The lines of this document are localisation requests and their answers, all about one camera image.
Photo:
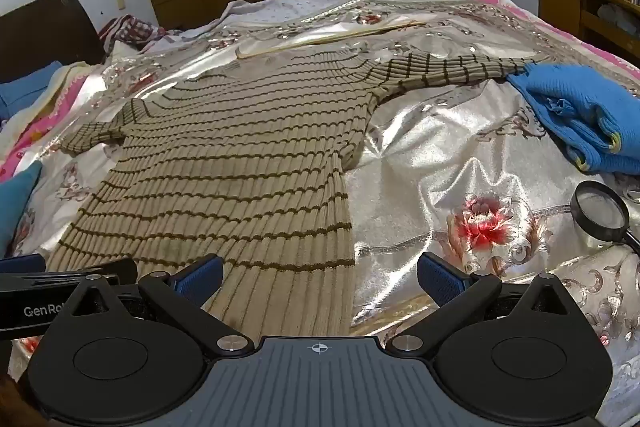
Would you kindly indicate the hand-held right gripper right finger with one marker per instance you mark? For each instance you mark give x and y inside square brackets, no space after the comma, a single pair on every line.
[441,282]

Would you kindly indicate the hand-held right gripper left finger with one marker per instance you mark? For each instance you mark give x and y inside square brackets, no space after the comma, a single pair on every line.
[197,281]

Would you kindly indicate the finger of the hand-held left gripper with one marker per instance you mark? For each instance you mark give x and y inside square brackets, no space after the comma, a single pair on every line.
[75,271]
[20,264]

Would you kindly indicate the beige striped knit sweater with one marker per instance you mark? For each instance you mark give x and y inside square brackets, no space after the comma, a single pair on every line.
[225,157]

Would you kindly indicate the blue pillow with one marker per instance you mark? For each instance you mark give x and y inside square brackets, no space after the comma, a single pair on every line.
[27,89]
[17,202]

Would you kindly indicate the pink floral sheet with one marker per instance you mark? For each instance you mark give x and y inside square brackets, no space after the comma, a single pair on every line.
[45,122]

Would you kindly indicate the black magnifying glass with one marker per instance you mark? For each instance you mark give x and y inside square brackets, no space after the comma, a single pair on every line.
[600,209]

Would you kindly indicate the dark wooden headboard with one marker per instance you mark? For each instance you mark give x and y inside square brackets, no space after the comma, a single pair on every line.
[45,32]

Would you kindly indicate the red checked cloth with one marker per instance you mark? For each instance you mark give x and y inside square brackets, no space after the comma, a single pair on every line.
[135,29]

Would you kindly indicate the white dotted sheet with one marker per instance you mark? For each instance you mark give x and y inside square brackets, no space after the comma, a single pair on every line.
[290,9]

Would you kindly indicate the wooden side desk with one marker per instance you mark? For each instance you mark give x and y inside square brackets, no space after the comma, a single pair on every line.
[560,2]

